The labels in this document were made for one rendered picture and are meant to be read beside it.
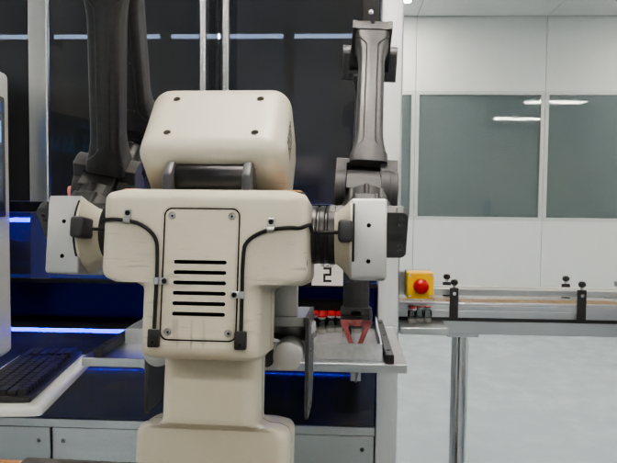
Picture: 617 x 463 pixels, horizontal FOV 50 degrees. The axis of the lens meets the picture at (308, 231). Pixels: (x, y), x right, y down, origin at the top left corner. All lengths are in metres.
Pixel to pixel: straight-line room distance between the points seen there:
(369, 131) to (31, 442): 1.38
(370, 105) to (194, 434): 0.61
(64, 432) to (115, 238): 1.20
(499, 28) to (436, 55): 0.64
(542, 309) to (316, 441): 0.74
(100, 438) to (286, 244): 1.26
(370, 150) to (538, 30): 5.77
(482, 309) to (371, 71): 0.94
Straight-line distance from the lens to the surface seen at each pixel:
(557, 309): 2.00
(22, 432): 2.09
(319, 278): 1.78
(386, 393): 1.85
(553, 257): 6.71
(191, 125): 0.95
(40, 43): 2.00
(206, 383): 0.95
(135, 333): 1.62
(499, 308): 1.96
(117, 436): 1.99
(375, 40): 1.27
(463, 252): 6.50
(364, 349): 1.44
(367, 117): 1.14
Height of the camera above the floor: 1.23
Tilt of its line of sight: 3 degrees down
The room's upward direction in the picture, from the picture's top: 1 degrees clockwise
